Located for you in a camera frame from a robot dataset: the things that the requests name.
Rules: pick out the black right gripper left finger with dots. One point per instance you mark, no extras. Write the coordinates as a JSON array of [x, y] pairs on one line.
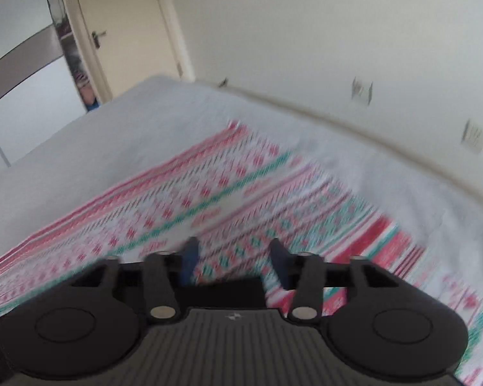
[[189, 255]]

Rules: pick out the white wall socket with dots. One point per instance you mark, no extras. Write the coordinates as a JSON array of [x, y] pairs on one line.
[[362, 91], [472, 136]]

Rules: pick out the white wall socket far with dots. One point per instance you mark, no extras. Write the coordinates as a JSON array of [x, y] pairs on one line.
[[362, 91]]

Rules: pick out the white grey wardrobe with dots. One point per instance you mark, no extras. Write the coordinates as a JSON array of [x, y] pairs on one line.
[[38, 86]]

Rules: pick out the cream bedroom door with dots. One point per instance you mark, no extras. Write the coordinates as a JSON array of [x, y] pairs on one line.
[[144, 38]]

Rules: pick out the red green patterned blanket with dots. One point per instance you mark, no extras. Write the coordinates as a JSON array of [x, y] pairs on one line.
[[236, 191]]

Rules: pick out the white bed sheet mattress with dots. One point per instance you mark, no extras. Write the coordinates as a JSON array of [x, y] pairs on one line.
[[160, 118]]

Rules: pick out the dark metal door handle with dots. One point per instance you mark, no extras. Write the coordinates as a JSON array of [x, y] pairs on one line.
[[96, 38]]

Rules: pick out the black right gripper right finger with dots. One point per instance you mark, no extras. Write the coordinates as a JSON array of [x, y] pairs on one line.
[[284, 264]]

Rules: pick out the white wall socket near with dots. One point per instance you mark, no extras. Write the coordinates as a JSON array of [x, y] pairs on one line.
[[472, 136]]

